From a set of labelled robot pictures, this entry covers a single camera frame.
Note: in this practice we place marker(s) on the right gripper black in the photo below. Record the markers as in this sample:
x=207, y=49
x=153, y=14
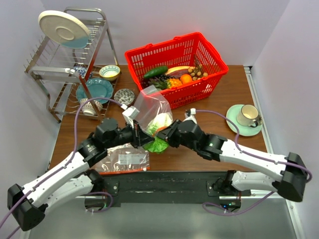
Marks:
x=168, y=133

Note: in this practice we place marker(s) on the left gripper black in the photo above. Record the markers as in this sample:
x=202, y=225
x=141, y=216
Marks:
x=139, y=137

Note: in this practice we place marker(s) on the zip bag red zipper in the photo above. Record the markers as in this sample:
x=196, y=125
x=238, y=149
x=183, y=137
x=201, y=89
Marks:
x=154, y=112

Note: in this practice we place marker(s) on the toy longan bunch brown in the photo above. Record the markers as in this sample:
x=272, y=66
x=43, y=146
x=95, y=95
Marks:
x=196, y=73

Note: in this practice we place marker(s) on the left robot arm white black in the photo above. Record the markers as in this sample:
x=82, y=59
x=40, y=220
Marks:
x=27, y=203

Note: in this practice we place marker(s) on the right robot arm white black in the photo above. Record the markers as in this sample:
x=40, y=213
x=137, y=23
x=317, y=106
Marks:
x=285, y=175

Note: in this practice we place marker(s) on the black white patterned bowl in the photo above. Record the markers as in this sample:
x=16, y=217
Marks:
x=124, y=96

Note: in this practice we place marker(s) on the toy pineapple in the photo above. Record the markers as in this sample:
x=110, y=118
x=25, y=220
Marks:
x=173, y=83

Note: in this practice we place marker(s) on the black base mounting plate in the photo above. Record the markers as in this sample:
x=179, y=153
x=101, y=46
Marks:
x=148, y=187

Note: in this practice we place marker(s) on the toy dark grapes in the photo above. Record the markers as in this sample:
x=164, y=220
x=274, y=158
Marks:
x=159, y=82

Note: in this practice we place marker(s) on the blue patterned white bowl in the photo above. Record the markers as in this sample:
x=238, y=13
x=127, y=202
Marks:
x=88, y=108

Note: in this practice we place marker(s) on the toy orange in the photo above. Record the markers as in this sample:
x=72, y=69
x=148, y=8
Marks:
x=186, y=78

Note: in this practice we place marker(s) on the teal scalloped plate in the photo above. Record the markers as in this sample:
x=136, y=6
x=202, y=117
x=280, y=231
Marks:
x=98, y=87

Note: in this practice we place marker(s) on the mint green saucer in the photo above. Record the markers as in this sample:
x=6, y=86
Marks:
x=243, y=130

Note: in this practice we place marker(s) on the toy meat slice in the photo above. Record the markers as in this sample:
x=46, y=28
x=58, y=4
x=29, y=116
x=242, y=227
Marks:
x=177, y=70

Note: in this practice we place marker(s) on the toy cucumber green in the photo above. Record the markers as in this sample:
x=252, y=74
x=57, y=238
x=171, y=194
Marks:
x=155, y=72

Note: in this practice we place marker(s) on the yellow rim teal bowl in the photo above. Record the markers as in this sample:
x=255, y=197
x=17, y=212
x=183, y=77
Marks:
x=110, y=72

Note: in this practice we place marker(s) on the cream speckled mug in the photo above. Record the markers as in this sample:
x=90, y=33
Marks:
x=249, y=116

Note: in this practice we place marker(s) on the metal dish rack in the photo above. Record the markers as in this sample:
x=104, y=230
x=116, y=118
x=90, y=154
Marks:
x=51, y=66

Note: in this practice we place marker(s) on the small blue patterned dish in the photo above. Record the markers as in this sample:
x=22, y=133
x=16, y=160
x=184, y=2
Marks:
x=81, y=70

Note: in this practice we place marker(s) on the large white blue plate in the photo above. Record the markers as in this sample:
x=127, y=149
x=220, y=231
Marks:
x=64, y=29

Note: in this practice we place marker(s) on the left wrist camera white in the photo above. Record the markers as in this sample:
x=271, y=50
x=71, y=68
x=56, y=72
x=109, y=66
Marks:
x=130, y=114

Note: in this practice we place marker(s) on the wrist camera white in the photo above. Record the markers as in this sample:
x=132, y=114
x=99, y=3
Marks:
x=130, y=114
x=190, y=115

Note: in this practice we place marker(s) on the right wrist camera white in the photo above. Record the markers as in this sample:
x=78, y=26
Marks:
x=190, y=115

